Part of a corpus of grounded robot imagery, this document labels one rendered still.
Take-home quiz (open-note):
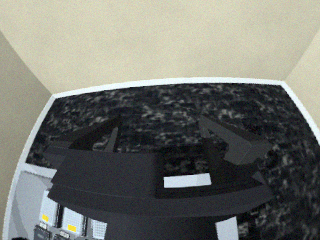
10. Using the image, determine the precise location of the grey perforated work table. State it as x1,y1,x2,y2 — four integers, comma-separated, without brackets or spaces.
8,171,95,240

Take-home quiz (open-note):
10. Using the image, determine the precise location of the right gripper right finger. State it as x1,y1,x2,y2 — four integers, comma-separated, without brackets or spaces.
198,114,272,184

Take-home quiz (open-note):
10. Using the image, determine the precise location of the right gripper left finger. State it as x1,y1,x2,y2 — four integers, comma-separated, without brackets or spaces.
50,115,123,153

